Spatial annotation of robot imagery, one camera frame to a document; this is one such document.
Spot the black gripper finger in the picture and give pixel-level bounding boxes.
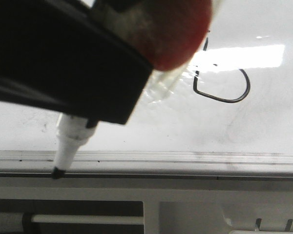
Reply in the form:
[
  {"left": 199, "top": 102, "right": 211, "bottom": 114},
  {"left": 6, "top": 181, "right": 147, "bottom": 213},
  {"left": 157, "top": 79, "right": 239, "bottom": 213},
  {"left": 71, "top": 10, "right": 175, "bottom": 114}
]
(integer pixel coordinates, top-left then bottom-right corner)
[{"left": 0, "top": 0, "right": 153, "bottom": 124}]

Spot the white whiteboard marker pen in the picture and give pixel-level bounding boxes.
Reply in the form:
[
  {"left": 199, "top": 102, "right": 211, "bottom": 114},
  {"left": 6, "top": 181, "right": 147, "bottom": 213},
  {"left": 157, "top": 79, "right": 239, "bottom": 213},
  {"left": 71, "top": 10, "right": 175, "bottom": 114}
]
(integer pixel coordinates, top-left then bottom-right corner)
[{"left": 51, "top": 113, "right": 98, "bottom": 179}]

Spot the red pad taped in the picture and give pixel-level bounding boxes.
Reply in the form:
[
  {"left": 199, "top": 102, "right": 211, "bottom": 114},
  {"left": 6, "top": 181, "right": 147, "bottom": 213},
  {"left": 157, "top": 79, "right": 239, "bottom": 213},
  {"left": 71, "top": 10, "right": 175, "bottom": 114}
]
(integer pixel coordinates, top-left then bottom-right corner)
[{"left": 92, "top": 0, "right": 223, "bottom": 98}]

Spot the white horizontal rod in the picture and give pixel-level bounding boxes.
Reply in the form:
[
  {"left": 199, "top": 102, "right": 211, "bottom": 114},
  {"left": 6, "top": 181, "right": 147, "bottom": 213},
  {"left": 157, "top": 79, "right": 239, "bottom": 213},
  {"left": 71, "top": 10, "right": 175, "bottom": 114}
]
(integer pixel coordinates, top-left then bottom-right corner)
[{"left": 31, "top": 214, "right": 144, "bottom": 225}]

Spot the white base structure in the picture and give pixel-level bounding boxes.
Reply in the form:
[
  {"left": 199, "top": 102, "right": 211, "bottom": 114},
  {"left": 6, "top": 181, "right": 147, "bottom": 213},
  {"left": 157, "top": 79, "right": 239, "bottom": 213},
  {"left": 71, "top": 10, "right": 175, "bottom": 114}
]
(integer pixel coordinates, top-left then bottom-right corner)
[{"left": 0, "top": 177, "right": 293, "bottom": 234}]

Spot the white whiteboard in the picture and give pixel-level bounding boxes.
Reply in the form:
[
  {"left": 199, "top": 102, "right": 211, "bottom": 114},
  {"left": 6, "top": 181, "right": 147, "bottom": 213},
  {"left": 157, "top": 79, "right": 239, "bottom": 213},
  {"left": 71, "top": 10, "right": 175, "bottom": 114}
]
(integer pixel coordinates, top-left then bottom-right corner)
[{"left": 0, "top": 0, "right": 293, "bottom": 155}]

